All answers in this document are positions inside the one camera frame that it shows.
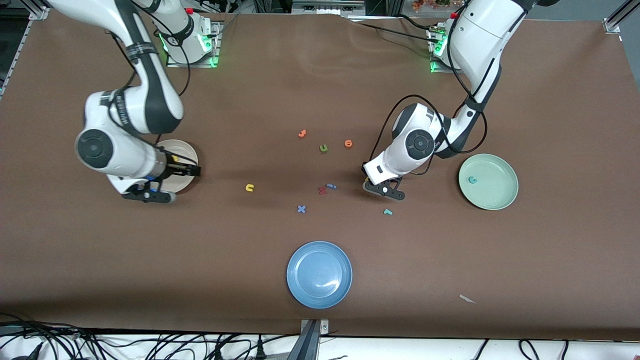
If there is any metal camera stand bracket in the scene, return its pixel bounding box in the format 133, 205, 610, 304
300, 319, 330, 360

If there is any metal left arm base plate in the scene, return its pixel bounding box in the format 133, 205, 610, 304
429, 27, 466, 75

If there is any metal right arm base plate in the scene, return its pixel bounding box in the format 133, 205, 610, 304
166, 22, 221, 68

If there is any grey control box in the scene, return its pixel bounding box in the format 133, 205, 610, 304
291, 0, 367, 17

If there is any beige brown plate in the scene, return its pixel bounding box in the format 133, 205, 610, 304
155, 139, 199, 193

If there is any blue plate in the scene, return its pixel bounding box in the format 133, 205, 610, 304
286, 240, 353, 310

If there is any black base power cable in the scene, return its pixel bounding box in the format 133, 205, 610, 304
350, 14, 441, 43

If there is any aluminium frame profile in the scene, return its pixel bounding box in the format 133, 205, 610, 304
0, 0, 51, 98
602, 0, 640, 35

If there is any brown table cover sheet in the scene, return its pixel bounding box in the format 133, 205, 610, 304
0, 10, 640, 341

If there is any light green plate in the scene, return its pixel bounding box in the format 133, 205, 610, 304
458, 153, 519, 211

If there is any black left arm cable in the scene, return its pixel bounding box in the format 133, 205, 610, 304
370, 10, 488, 176

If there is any colourful flower decoration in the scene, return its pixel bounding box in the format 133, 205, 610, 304
411, 0, 451, 12

